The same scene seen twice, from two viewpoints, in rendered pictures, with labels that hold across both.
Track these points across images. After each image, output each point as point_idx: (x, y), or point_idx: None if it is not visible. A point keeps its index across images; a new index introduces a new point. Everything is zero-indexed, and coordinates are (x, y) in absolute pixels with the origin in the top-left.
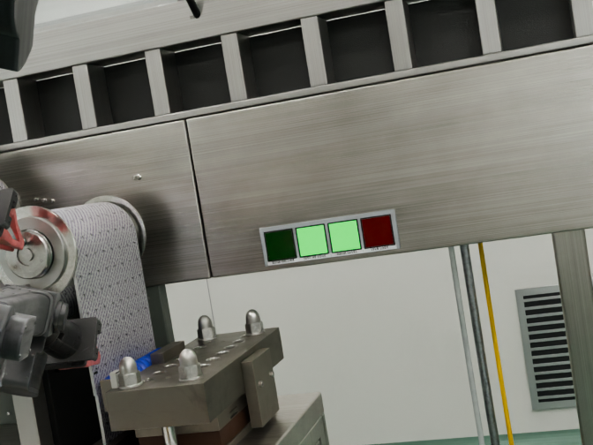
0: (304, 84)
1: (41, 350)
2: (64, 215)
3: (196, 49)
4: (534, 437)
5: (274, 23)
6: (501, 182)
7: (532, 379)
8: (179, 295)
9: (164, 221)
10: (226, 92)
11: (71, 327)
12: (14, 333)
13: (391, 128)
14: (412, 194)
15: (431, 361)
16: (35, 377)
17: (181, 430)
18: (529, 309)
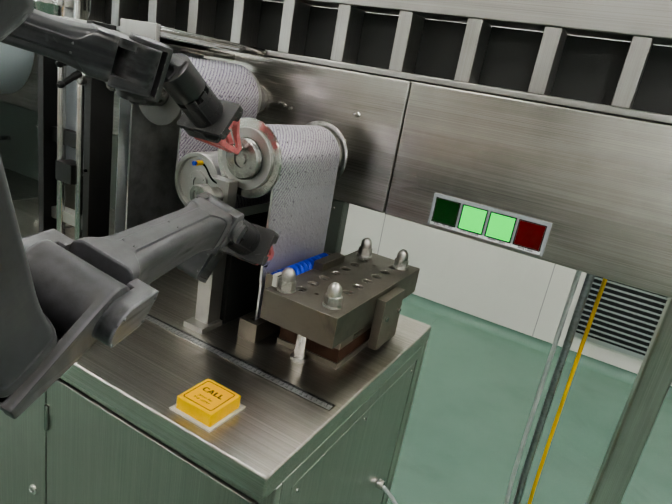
0: (521, 85)
1: (215, 252)
2: (282, 135)
3: (443, 22)
4: (559, 349)
5: (520, 22)
6: (661, 241)
7: None
8: None
9: (365, 156)
10: (453, 68)
11: (252, 234)
12: (109, 323)
13: (582, 155)
14: (574, 218)
15: (514, 277)
16: (206, 270)
17: None
18: None
